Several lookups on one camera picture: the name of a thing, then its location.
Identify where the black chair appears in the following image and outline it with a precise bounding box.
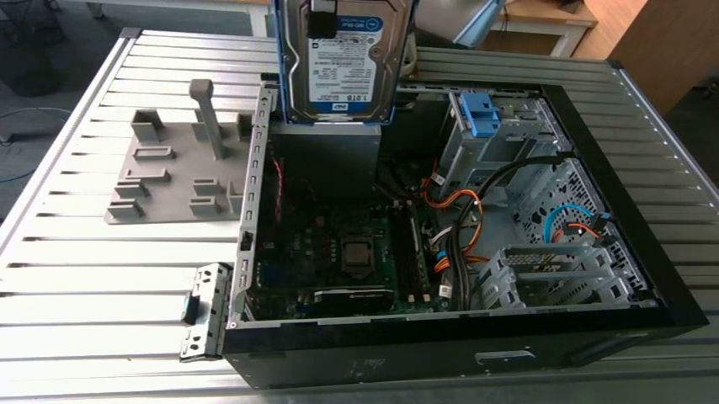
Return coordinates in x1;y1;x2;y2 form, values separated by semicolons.
0;0;74;98

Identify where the silver slot cover bracket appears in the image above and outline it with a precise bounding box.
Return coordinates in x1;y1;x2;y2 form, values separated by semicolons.
177;261;234;363

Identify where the blue floor cable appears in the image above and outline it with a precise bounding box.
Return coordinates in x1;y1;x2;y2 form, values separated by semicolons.
0;167;34;185

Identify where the wooden desk with white frame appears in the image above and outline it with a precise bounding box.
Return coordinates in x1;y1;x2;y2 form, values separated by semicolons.
415;0;600;58

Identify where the blue plastic drive latch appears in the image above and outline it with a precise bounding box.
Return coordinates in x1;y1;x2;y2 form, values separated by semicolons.
459;92;501;138

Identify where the green motherboard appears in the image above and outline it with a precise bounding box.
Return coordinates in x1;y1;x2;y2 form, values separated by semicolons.
245;142;451;321

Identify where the orange yellow wire bundle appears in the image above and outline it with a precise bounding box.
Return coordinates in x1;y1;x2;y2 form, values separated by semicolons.
424;189;489;274

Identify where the silver drive cage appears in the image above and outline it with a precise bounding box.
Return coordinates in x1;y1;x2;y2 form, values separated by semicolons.
437;90;573;186

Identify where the black open PC case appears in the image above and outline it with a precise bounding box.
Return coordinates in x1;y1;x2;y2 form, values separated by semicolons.
218;72;709;391

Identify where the thick black cable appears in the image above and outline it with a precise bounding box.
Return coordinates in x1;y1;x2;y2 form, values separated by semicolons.
448;156;568;312

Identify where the white floor cable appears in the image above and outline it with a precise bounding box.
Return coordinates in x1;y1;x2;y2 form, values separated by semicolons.
0;107;74;125

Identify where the silver disk bay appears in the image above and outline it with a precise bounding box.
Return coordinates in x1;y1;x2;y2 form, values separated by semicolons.
476;242;647;308

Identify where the wooden cabinet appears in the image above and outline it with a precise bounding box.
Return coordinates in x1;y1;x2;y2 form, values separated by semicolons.
572;0;719;114

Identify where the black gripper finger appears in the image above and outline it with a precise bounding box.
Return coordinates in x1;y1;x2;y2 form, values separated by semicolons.
305;0;339;40

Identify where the blue wire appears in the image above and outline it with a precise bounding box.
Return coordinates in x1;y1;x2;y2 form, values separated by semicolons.
543;204;612;245

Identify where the grey parts rack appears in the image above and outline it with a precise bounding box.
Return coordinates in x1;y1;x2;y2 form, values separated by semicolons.
102;78;253;225

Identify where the black graphics card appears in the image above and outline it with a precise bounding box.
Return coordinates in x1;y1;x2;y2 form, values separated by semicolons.
300;287;397;315

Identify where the orange wire with black plug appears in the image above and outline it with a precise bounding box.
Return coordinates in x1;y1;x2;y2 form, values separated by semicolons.
552;225;605;245

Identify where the black RAM stick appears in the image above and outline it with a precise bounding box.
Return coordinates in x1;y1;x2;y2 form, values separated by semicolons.
389;200;416;304
407;200;433;302

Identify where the hard disk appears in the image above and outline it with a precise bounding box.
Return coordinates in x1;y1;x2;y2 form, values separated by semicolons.
273;0;417;126

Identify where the grey power supply unit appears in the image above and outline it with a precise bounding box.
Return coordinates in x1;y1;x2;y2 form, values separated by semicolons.
266;121;383;199

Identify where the CPU socket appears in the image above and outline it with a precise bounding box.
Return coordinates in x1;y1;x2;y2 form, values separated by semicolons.
337;236;376;279

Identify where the red twisted wire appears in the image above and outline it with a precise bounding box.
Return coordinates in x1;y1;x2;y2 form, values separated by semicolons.
272;157;285;224

